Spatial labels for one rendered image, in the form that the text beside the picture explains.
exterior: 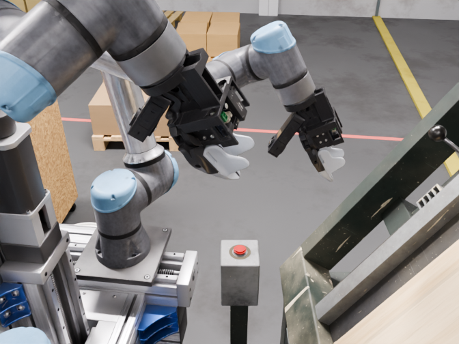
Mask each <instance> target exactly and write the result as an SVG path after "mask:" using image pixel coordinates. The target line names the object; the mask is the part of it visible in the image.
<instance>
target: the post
mask: <svg viewBox="0 0 459 344"><path fill-rule="evenodd" d="M247 328H248V306H230V344H247Z"/></svg>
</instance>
